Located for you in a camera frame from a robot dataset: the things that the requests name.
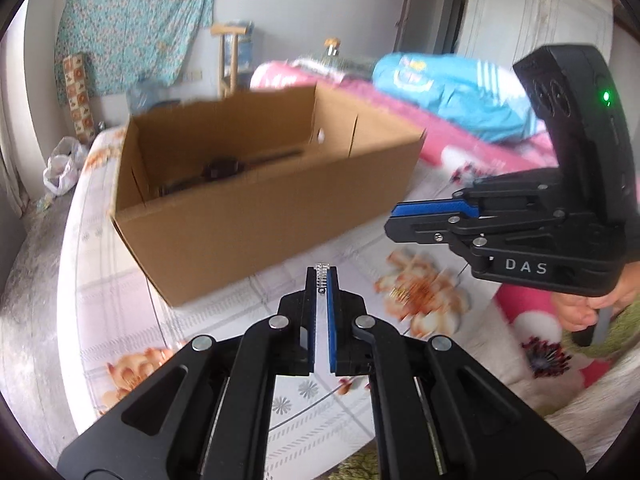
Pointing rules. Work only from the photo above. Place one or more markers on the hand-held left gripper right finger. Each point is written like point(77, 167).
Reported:
point(332, 330)

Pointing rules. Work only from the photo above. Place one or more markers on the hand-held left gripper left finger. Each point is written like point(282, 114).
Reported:
point(311, 330)

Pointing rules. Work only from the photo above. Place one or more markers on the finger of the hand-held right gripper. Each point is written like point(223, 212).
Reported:
point(500, 232)
point(515, 190)

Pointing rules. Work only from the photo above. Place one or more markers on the brown cardboard box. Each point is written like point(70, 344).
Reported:
point(250, 220)

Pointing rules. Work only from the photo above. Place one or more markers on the person's right hand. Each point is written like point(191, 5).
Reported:
point(575, 312)

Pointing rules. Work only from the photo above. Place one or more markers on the gold hair clip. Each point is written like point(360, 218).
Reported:
point(402, 294)

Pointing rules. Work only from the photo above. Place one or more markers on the light blue striped bag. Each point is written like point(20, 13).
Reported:
point(460, 95)

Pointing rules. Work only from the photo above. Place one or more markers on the pink floral quilt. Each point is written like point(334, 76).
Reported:
point(540, 335)

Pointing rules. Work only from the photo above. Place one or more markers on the white wardrobe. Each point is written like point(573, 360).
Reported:
point(530, 5)

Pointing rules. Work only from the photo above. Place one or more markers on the dark wooden door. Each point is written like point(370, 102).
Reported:
point(430, 10)

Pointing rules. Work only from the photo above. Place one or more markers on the black wrist watch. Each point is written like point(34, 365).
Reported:
point(220, 167)

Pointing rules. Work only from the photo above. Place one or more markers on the yellow capped bottle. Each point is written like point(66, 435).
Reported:
point(331, 49)

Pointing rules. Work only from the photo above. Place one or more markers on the folded pink blanket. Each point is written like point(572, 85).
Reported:
point(280, 75)

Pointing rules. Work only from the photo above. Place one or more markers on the wooden crutch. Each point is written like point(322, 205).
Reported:
point(232, 60)

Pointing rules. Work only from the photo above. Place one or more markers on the white plastic bag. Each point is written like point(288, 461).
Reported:
point(62, 167)

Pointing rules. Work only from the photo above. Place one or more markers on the orange patterned tall roll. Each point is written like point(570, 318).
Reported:
point(77, 100)

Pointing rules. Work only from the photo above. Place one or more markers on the teal floral wall cloth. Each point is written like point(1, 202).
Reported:
point(130, 25)

